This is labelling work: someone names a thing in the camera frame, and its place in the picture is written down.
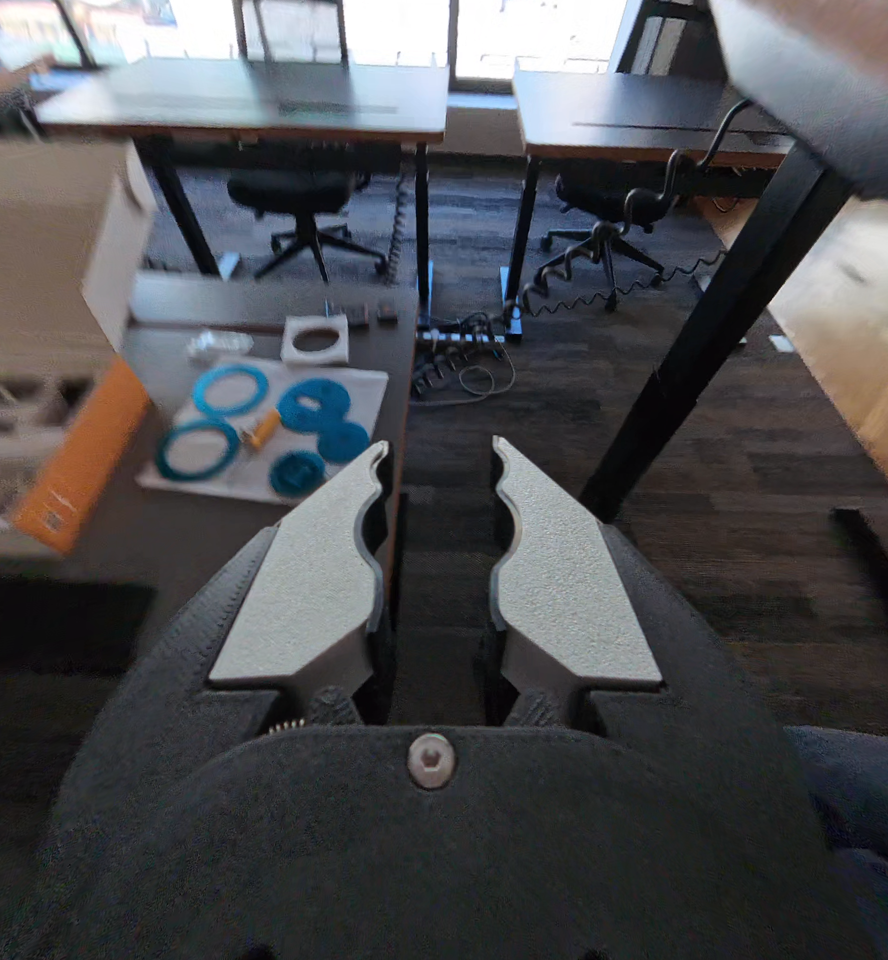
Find white foam frame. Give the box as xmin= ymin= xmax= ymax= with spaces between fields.
xmin=280 ymin=315 xmax=350 ymax=366

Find person's dark trousers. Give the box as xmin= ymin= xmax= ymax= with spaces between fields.
xmin=785 ymin=723 xmax=888 ymax=960

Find crumpled clear plastic bag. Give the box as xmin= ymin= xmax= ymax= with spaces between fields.
xmin=186 ymin=330 xmax=254 ymax=357

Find black power strip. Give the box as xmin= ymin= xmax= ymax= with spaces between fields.
xmin=417 ymin=326 xmax=524 ymax=348

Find blue metal ring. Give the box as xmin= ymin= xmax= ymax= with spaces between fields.
xmin=191 ymin=365 xmax=270 ymax=417
xmin=155 ymin=420 xmax=243 ymax=481

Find black office chair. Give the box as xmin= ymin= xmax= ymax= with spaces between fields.
xmin=226 ymin=168 xmax=389 ymax=286
xmin=540 ymin=172 xmax=666 ymax=312

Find large blue slotted disc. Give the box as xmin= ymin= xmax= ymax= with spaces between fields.
xmin=276 ymin=378 xmax=353 ymax=435

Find thin coiled cable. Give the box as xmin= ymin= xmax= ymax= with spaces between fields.
xmin=522 ymin=251 xmax=726 ymax=320

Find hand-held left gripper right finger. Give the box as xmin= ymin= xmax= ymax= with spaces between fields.
xmin=480 ymin=435 xmax=666 ymax=729

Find large grid window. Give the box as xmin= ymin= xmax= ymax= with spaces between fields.
xmin=0 ymin=0 xmax=453 ymax=72

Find black mesh chair back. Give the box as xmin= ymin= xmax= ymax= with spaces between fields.
xmin=0 ymin=577 xmax=156 ymax=676

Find white foam sheet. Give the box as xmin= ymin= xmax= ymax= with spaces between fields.
xmin=136 ymin=356 xmax=390 ymax=505

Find orange white cardboard box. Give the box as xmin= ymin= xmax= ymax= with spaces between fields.
xmin=0 ymin=138 xmax=156 ymax=560

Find dark frame chair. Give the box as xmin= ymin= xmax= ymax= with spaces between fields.
xmin=232 ymin=0 xmax=349 ymax=65
xmin=624 ymin=0 xmax=708 ymax=76

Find wooden-edged grey desk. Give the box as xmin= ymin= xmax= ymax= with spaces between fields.
xmin=35 ymin=58 xmax=451 ymax=316

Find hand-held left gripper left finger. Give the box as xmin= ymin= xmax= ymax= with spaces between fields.
xmin=207 ymin=441 xmax=394 ymax=725

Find small blue perforated disc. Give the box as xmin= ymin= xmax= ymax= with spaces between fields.
xmin=316 ymin=421 xmax=371 ymax=462
xmin=269 ymin=450 xmax=327 ymax=498

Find coiled black cable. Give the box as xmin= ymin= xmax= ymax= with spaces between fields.
xmin=387 ymin=176 xmax=411 ymax=286
xmin=519 ymin=97 xmax=760 ymax=320

